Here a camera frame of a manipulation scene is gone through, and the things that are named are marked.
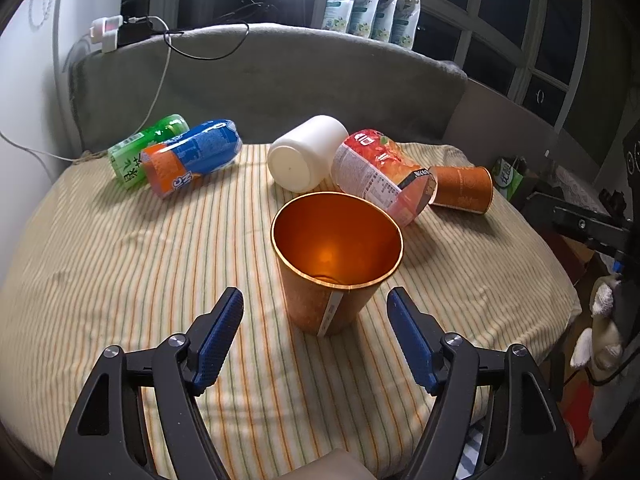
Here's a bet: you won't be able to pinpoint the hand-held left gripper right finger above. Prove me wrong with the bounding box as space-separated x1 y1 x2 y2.
386 286 581 480

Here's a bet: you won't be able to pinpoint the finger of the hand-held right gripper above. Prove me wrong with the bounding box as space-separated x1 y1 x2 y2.
529 187 632 266

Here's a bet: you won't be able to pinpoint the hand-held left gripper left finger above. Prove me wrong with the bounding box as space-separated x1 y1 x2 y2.
52 286 245 480

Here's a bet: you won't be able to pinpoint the large orange paper cup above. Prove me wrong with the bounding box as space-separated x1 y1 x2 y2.
270 192 404 337

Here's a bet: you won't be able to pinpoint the small orange paper cup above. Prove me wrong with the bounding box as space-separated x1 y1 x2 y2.
428 165 495 215

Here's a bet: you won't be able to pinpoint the white plastic cup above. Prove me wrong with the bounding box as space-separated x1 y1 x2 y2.
267 115 349 192

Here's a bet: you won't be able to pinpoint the person's right hand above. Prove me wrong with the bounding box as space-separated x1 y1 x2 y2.
571 280 624 372

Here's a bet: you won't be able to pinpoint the green cardboard box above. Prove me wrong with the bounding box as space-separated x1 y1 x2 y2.
492 156 527 202

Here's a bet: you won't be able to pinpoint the red labelled drink bottle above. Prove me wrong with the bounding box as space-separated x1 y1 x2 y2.
331 129 438 227

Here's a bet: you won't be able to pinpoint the blue and orange drink bottle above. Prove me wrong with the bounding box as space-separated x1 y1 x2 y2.
139 119 243 200

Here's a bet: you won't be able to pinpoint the green drink bottle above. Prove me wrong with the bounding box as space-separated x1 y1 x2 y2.
107 114 191 190

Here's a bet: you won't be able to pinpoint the grey sofa backrest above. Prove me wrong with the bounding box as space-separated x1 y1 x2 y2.
67 22 469 157

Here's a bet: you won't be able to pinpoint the black power adapter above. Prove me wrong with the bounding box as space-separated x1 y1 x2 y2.
116 16 154 46

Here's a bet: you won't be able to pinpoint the white charger plug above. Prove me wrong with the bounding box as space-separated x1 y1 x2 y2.
90 15 124 55

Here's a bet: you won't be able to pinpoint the black clothes hangers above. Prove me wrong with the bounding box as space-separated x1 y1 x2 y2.
239 0 283 23

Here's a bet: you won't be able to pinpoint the white paper bag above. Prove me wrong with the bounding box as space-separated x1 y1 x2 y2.
10 0 61 91

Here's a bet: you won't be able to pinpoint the white cable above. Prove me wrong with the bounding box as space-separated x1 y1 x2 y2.
0 15 173 163

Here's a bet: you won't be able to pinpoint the black cable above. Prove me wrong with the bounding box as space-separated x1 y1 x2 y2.
131 16 250 59

